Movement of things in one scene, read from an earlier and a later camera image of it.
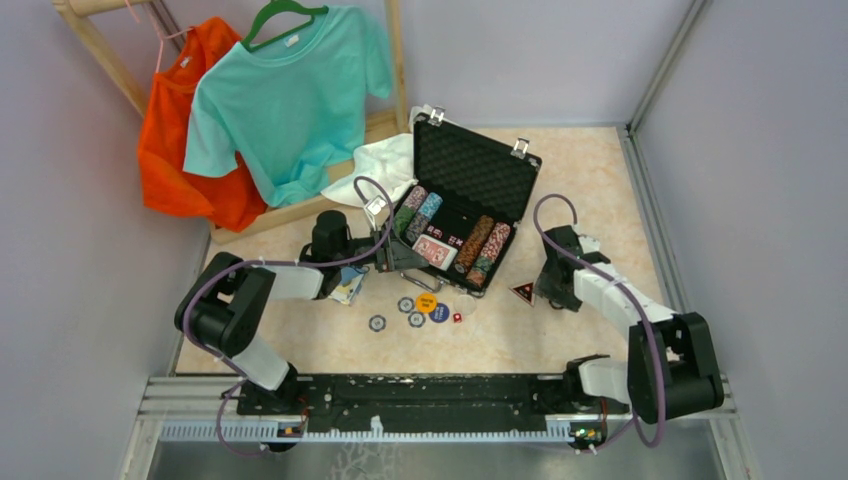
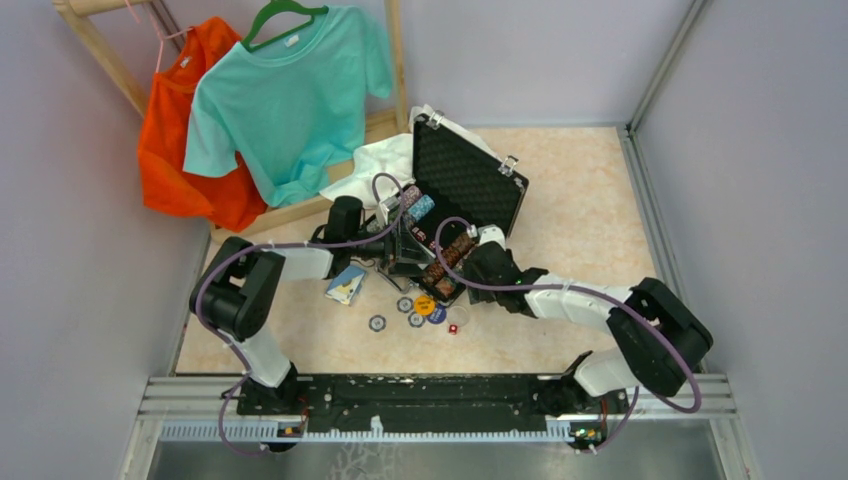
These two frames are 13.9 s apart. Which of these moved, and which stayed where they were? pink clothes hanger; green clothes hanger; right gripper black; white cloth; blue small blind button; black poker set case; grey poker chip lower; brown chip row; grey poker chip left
Moved: brown chip row; black poker set case; right gripper black
Stayed: grey poker chip lower; green clothes hanger; white cloth; pink clothes hanger; grey poker chip left; blue small blind button
